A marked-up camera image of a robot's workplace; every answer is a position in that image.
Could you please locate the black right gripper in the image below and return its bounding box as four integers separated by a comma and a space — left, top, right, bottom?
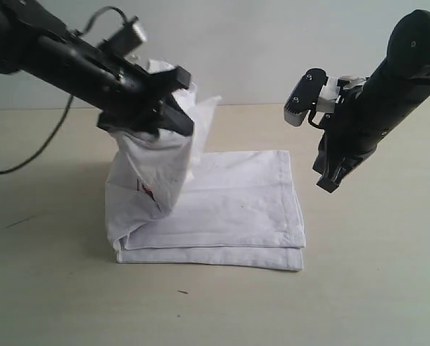
313, 86, 398, 193

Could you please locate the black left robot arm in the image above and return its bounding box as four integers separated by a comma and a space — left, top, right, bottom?
0, 1, 194, 137

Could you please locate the right wrist camera black silver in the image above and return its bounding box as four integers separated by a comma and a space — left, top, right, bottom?
284, 68, 341, 127

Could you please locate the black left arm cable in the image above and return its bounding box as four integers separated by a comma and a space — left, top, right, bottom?
0, 5, 129, 177

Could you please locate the wrist camera black silver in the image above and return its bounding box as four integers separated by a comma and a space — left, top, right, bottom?
98, 17, 147, 58
284, 68, 341, 127

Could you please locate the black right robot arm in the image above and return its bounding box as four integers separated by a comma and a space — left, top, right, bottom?
313, 9, 430, 192

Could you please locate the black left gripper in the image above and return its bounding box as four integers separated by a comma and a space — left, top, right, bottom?
37, 34, 194, 137

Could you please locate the white t-shirt red Chinese patch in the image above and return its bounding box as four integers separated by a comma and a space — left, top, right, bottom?
106, 59, 306, 272

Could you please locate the left wrist camera black silver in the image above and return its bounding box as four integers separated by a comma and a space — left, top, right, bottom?
98, 17, 147, 58

